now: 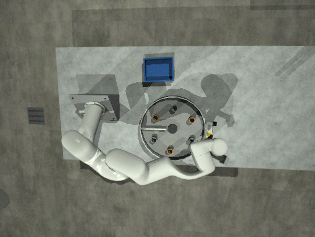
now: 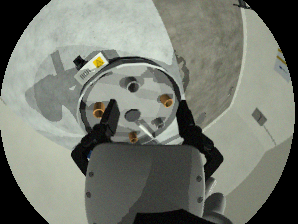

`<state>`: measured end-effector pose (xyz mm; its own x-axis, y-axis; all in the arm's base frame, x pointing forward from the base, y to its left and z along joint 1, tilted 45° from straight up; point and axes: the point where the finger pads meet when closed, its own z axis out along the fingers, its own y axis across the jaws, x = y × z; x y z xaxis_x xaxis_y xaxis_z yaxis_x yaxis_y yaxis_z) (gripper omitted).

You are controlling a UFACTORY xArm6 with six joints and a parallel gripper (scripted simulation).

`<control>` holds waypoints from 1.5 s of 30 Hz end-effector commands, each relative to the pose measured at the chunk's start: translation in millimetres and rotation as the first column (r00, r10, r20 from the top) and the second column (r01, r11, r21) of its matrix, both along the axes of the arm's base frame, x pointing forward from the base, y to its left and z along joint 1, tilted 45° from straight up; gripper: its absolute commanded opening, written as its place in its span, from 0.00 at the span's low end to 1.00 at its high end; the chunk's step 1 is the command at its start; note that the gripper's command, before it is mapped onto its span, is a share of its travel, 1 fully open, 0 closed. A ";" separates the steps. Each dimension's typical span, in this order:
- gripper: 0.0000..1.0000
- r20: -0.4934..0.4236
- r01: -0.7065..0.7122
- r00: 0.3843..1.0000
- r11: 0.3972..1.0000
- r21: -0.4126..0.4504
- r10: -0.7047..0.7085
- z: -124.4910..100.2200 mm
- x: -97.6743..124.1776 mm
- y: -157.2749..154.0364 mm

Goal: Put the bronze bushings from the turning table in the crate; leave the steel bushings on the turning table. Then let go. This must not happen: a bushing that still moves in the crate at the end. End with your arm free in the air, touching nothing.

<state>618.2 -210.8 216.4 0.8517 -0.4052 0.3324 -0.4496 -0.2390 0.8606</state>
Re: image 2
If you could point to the bronze bushing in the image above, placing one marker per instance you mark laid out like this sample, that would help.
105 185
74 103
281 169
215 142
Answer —
98 108
132 135
166 99

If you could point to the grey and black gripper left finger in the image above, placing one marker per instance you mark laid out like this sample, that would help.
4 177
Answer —
101 133

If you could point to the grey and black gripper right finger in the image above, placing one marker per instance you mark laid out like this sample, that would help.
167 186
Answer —
194 137

